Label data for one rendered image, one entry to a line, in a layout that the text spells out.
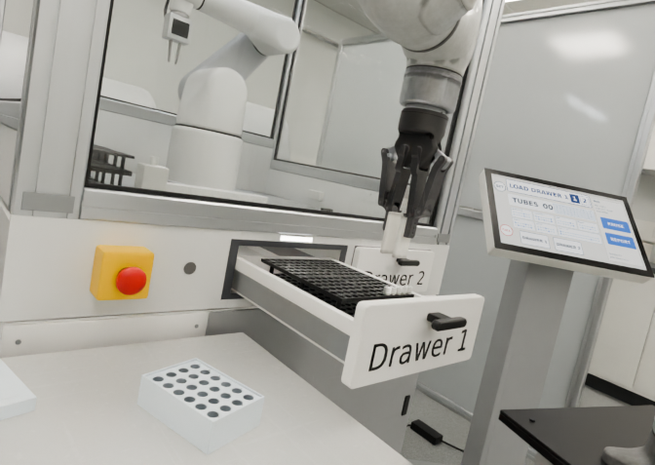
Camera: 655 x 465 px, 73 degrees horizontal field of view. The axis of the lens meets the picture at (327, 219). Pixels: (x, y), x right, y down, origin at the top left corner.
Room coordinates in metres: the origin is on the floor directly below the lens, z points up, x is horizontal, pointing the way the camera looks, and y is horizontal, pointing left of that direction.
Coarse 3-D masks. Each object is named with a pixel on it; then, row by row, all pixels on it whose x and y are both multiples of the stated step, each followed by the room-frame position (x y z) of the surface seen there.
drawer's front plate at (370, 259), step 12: (360, 252) 0.97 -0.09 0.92; (372, 252) 1.00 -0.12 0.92; (408, 252) 1.09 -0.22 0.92; (420, 252) 1.12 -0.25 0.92; (432, 252) 1.16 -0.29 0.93; (360, 264) 0.98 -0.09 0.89; (372, 264) 1.01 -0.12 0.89; (384, 264) 1.04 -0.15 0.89; (396, 264) 1.06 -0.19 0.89; (420, 264) 1.13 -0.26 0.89; (432, 264) 1.17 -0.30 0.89; (384, 276) 1.04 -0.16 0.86; (396, 276) 1.07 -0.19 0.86; (408, 276) 1.11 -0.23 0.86; (420, 276) 1.14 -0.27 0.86; (420, 288) 1.15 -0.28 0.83
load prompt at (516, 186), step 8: (512, 184) 1.46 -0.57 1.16; (520, 184) 1.47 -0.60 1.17; (528, 184) 1.48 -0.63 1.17; (520, 192) 1.45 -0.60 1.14; (528, 192) 1.45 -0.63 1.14; (536, 192) 1.46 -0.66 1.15; (544, 192) 1.47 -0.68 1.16; (552, 192) 1.48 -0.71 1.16; (560, 192) 1.48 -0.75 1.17; (568, 192) 1.49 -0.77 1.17; (560, 200) 1.46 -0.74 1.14; (568, 200) 1.47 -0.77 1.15; (576, 200) 1.48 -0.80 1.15; (584, 200) 1.48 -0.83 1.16; (592, 208) 1.47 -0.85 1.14
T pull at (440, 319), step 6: (438, 312) 0.62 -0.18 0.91; (432, 318) 0.60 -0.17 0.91; (438, 318) 0.60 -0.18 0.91; (444, 318) 0.60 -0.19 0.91; (450, 318) 0.60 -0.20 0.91; (456, 318) 0.61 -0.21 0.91; (462, 318) 0.62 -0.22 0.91; (432, 324) 0.58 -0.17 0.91; (438, 324) 0.57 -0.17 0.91; (444, 324) 0.58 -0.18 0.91; (450, 324) 0.59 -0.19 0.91; (456, 324) 0.60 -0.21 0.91; (462, 324) 0.61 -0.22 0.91; (438, 330) 0.57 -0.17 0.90
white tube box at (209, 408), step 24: (192, 360) 0.56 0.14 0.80; (144, 384) 0.50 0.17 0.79; (168, 384) 0.50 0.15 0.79; (192, 384) 0.51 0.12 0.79; (216, 384) 0.52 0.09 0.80; (240, 384) 0.53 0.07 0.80; (144, 408) 0.49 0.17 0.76; (168, 408) 0.47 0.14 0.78; (192, 408) 0.45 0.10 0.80; (216, 408) 0.47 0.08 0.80; (240, 408) 0.47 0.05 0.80; (192, 432) 0.45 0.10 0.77; (216, 432) 0.44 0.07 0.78; (240, 432) 0.48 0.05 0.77
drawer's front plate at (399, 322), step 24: (360, 312) 0.53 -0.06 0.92; (384, 312) 0.55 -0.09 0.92; (408, 312) 0.58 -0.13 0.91; (432, 312) 0.62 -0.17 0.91; (456, 312) 0.67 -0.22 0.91; (480, 312) 0.71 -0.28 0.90; (360, 336) 0.53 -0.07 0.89; (384, 336) 0.56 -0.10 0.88; (408, 336) 0.59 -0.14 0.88; (432, 336) 0.63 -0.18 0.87; (456, 336) 0.68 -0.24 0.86; (360, 360) 0.53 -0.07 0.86; (432, 360) 0.64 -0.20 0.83; (456, 360) 0.69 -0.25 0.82; (360, 384) 0.54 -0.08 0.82
